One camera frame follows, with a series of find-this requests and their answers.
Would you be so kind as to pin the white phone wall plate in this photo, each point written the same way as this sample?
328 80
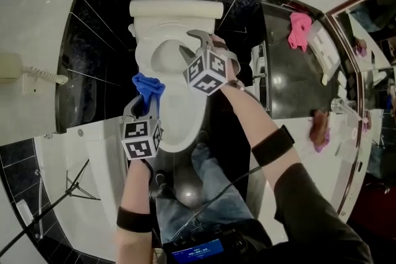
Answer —
31 86

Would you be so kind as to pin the beige wall telephone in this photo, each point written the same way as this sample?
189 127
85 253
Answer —
12 66

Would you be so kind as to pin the person's right forearm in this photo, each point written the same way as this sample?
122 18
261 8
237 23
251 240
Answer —
250 114

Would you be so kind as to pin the white bathtub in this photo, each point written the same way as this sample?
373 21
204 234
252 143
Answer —
92 188

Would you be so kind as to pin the purple cloth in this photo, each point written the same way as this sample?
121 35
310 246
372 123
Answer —
321 146

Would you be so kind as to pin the blue cloth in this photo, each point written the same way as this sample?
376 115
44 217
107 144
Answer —
148 85

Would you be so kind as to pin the chrome grab bar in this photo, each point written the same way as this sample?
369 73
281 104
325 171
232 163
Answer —
39 204

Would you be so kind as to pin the black left armband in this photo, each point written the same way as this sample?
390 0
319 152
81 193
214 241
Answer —
134 219

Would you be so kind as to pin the person's left shoe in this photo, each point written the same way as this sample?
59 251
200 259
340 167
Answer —
160 179

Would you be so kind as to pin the small white box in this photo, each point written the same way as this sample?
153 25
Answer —
343 92
341 78

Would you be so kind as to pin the pink cloth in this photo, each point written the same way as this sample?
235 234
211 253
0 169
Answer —
298 31

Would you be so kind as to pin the person's right hand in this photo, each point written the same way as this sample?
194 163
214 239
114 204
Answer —
219 44

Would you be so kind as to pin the clear amenity tray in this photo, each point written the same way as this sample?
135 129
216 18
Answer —
325 46

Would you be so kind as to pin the person's right shoe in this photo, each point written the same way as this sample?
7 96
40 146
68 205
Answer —
202 139

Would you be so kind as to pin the black light stand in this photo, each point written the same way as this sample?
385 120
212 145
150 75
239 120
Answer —
69 191

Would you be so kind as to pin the person's dark jacket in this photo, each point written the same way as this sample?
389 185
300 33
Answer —
309 219

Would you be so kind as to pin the person's shoe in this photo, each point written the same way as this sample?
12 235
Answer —
160 179
202 139

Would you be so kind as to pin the chrome toilet paper holder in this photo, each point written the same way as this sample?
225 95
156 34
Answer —
260 71

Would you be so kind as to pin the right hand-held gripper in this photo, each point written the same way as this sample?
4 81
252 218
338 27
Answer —
204 71

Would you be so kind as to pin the white paper cup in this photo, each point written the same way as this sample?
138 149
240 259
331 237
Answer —
354 133

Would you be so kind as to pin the person's left forearm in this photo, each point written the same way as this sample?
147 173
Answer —
136 185

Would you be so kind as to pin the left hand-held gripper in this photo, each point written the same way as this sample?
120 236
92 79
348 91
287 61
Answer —
139 139

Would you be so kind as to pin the white wall soap holder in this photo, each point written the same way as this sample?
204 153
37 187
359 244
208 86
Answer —
23 211

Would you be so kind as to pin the white toilet bowl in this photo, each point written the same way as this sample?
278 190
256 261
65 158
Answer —
182 120

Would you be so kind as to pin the black armband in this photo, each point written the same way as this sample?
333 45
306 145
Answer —
134 219
273 145

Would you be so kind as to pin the black right armband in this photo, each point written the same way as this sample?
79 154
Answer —
273 145

